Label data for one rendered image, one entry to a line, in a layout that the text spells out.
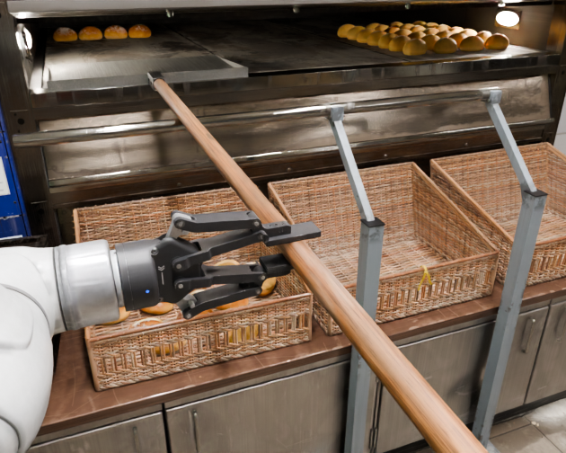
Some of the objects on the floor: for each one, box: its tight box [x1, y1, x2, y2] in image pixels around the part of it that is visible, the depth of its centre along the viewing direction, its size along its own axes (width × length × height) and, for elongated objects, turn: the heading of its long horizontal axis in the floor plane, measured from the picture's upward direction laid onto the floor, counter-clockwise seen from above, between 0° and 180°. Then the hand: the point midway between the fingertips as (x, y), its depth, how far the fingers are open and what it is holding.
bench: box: [26, 198, 566, 453], centre depth 180 cm, size 56×242×58 cm, turn 111°
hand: (290, 246), depth 65 cm, fingers closed on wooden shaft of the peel, 3 cm apart
